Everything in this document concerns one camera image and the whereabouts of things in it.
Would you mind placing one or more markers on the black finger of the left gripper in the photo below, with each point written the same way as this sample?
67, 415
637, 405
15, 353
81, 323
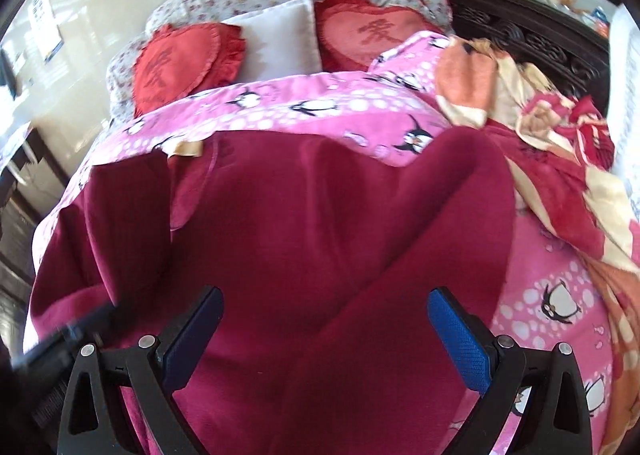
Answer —
39, 378

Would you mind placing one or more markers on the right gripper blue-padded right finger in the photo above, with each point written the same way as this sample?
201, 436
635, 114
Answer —
555, 419

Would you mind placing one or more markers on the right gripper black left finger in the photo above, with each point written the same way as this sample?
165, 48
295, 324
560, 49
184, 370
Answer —
94, 416

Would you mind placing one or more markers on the dark red fleece garment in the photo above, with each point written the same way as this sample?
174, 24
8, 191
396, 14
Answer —
325, 258

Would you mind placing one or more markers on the dark wooden side table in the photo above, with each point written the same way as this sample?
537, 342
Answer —
26, 146

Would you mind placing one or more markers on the red orange floral blanket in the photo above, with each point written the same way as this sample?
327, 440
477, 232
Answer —
560, 153

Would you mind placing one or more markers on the left red heart pillow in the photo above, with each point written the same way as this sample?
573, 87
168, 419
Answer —
178, 62

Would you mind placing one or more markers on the red heart pillow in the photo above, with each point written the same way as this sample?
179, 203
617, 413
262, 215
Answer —
353, 33
178, 62

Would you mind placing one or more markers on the white square pillow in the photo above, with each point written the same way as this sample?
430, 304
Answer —
279, 41

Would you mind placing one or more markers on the pink penguin print blanket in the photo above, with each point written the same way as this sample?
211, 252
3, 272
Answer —
388, 114

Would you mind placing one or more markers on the dark carved wooden headboard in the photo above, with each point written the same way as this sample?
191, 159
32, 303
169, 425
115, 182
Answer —
573, 56

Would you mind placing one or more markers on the right red heart pillow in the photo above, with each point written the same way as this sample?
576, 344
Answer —
353, 33

